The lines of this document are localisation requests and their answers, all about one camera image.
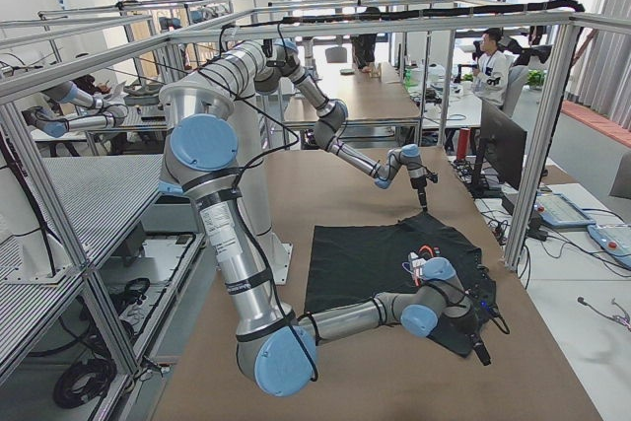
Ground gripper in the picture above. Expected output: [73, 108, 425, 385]
[469, 334, 491, 365]
[412, 176, 427, 204]

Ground black printed t-shirt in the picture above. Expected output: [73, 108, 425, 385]
[299, 214, 497, 357]

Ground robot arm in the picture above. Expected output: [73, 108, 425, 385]
[197, 39, 438, 210]
[160, 81, 491, 397]

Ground standing person dark clothes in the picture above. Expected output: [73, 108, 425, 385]
[351, 34, 378, 73]

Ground red cylinder bottle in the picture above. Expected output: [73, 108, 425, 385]
[456, 127, 471, 161]

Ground black computer monitor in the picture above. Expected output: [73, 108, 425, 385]
[469, 104, 527, 198]

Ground seated person white hoodie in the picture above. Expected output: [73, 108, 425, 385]
[472, 28, 512, 108]

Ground metal grabber tool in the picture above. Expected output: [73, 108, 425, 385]
[577, 295, 631, 331]

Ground aluminium cage frame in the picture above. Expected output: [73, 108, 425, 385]
[0, 0, 588, 383]

